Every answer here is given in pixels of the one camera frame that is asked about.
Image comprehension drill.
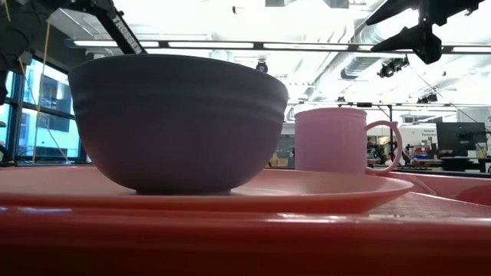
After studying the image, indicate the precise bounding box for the blue-grey bowl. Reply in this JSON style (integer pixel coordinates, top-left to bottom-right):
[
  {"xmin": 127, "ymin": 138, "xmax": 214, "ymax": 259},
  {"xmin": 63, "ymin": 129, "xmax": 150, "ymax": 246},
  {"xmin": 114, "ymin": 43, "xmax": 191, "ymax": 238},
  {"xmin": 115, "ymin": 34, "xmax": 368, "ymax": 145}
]
[{"xmin": 68, "ymin": 54, "xmax": 290, "ymax": 196}]

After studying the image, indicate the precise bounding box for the silver ventilation duct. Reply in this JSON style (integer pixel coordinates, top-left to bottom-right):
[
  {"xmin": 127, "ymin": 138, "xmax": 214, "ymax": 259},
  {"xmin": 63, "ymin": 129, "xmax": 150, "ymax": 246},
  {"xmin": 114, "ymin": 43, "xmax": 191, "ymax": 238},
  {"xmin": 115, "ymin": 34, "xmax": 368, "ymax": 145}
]
[{"xmin": 340, "ymin": 22, "xmax": 411, "ymax": 81}]

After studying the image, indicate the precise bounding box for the black monitor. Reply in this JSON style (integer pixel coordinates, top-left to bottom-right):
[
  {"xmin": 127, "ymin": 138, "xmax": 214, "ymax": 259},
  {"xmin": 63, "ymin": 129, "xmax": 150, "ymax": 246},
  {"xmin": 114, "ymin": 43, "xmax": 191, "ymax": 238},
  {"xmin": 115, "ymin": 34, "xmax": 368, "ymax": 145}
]
[{"xmin": 435, "ymin": 121, "xmax": 488, "ymax": 158}]

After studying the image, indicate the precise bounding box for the black aluminium table frame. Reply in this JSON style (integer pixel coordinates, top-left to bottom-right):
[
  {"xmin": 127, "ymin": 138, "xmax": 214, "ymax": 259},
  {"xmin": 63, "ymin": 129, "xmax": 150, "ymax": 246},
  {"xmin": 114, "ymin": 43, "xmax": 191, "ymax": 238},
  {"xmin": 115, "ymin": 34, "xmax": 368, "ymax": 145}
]
[{"xmin": 0, "ymin": 159, "xmax": 89, "ymax": 168}]

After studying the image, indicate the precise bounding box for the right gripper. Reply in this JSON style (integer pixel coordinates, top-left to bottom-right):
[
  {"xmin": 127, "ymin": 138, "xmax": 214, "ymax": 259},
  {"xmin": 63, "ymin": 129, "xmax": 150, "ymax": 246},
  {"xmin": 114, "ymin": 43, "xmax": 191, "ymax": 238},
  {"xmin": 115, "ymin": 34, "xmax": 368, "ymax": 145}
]
[{"xmin": 365, "ymin": 0, "xmax": 487, "ymax": 66}]

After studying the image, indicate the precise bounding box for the window with black frame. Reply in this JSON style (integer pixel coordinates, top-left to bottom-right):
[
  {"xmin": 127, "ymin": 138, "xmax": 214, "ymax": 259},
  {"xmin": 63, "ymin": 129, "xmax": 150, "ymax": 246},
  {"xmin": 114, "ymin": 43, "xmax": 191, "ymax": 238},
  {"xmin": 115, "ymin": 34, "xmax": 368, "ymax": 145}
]
[{"xmin": 0, "ymin": 57, "xmax": 87, "ymax": 164}]

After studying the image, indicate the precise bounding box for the coral pink plate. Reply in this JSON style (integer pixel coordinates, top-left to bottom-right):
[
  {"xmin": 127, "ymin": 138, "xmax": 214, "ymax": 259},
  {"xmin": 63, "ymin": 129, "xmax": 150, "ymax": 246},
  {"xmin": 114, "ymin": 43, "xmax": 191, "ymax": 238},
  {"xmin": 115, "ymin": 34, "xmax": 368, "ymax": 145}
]
[{"xmin": 0, "ymin": 166, "xmax": 415, "ymax": 215}]

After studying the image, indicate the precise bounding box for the cardboard box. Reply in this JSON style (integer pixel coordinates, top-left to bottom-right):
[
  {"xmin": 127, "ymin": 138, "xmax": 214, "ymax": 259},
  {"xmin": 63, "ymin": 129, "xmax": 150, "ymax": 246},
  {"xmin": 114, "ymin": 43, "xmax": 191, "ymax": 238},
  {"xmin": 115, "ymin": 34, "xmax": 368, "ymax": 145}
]
[{"xmin": 270, "ymin": 152, "xmax": 289, "ymax": 168}]

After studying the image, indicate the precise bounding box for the yellow extension cable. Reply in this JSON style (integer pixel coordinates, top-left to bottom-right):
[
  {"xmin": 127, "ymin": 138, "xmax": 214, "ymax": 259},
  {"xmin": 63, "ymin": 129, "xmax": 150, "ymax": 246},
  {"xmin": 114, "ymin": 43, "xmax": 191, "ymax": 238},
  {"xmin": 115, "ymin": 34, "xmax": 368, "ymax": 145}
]
[{"xmin": 3, "ymin": 0, "xmax": 70, "ymax": 165}]

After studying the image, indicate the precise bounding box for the pink ribbed mug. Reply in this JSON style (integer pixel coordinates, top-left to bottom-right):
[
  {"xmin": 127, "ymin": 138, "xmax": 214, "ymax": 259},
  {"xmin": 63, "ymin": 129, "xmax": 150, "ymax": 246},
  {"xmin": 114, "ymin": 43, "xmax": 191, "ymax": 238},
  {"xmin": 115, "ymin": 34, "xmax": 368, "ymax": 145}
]
[{"xmin": 294, "ymin": 107, "xmax": 404, "ymax": 177}]

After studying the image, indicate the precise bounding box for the red plastic tray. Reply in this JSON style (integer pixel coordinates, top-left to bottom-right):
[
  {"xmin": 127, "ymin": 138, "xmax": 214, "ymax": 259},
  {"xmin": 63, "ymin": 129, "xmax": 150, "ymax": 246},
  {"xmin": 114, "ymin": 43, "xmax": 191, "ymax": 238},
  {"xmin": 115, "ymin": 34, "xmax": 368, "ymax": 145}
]
[{"xmin": 0, "ymin": 164, "xmax": 491, "ymax": 276}]

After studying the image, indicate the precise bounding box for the black overhead bar with lights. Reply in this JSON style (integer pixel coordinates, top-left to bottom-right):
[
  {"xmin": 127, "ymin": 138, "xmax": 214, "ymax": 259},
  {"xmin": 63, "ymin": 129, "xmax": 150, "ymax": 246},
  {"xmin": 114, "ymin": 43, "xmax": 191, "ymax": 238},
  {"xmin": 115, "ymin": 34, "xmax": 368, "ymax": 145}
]
[{"xmin": 72, "ymin": 38, "xmax": 491, "ymax": 54}]

